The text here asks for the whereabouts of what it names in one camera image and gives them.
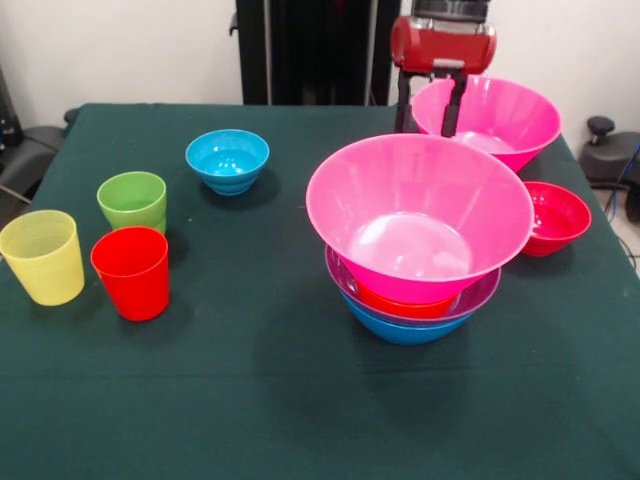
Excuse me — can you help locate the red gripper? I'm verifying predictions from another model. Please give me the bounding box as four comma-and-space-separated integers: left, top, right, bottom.
389, 15, 500, 139

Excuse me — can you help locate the large pink bowl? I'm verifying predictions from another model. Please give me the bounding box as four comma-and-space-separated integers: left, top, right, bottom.
305, 132, 535, 305
411, 76, 562, 173

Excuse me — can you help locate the purple bowl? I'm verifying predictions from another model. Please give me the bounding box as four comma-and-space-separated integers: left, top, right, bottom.
324, 244, 503, 329

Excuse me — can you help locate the orange bowl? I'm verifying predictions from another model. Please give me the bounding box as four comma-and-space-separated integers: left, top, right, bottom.
355, 279, 460, 320

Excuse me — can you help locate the crimson bowl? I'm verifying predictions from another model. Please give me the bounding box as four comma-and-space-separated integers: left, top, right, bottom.
519, 181, 593, 258

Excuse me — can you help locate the black rounded floor base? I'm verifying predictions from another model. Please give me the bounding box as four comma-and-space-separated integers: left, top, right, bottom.
579, 115, 640, 224

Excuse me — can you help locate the small blue bowl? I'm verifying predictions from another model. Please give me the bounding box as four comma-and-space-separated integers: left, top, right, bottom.
184, 128, 271, 196

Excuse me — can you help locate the large blue bowl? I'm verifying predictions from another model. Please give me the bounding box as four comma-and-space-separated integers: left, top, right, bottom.
339, 289, 474, 346

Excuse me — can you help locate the green cup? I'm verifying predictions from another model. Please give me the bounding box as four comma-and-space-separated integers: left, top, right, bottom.
96, 171, 168, 235

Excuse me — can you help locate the dark green tablecloth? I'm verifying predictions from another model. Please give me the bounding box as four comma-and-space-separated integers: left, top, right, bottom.
0, 103, 640, 480

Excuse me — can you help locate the red cup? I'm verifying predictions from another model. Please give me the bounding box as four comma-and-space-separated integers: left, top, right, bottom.
89, 225, 170, 322

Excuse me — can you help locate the dark grey chair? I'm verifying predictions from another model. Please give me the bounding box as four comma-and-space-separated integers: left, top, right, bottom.
0, 64, 81, 211

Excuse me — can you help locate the yellow cup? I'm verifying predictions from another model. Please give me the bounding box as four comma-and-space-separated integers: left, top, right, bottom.
0, 209, 86, 307

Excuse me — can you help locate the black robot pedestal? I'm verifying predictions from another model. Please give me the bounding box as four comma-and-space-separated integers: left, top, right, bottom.
229, 0, 405, 106

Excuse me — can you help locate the blue cable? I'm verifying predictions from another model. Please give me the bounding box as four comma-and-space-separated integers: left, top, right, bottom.
603, 142, 640, 224

